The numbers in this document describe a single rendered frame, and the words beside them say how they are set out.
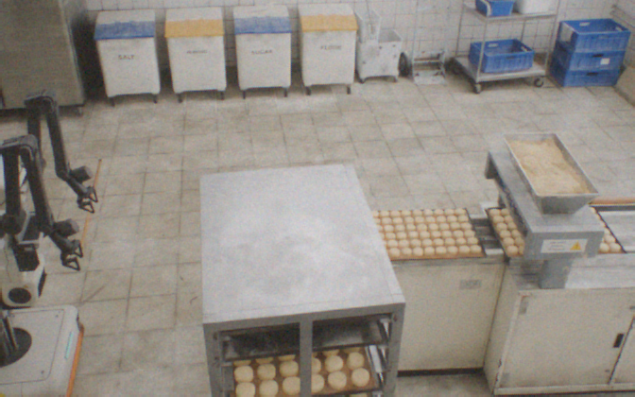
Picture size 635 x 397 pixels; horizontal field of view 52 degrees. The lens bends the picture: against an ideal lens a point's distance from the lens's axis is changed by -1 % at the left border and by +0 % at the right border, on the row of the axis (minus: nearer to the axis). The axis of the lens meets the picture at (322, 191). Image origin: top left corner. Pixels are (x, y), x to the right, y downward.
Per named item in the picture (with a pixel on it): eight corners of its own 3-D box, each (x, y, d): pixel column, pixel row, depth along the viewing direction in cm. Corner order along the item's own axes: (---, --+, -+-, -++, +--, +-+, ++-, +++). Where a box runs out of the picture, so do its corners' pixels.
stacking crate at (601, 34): (605, 36, 708) (610, 18, 696) (626, 49, 675) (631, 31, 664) (555, 39, 698) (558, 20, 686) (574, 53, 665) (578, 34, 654)
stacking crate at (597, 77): (598, 71, 729) (603, 54, 717) (615, 86, 696) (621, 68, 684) (547, 72, 722) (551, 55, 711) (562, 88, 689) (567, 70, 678)
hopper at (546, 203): (550, 156, 339) (556, 132, 331) (593, 219, 293) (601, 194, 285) (496, 157, 337) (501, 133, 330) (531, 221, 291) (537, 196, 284)
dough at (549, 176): (551, 146, 335) (554, 135, 331) (593, 207, 290) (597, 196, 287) (501, 146, 333) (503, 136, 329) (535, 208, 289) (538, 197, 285)
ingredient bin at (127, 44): (106, 110, 629) (92, 33, 586) (111, 82, 680) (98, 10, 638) (163, 106, 638) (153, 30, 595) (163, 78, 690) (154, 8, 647)
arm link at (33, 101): (25, 84, 293) (20, 94, 284) (57, 88, 296) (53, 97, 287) (29, 168, 316) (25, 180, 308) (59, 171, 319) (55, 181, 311)
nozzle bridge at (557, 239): (536, 200, 365) (548, 147, 346) (586, 288, 305) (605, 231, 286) (478, 201, 363) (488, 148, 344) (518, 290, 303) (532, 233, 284)
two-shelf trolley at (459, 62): (518, 66, 735) (538, -36, 672) (545, 88, 689) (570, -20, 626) (449, 73, 715) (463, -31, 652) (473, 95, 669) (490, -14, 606)
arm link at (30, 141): (1, 129, 258) (-6, 142, 249) (38, 133, 261) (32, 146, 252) (8, 221, 281) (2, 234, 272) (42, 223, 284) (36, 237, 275)
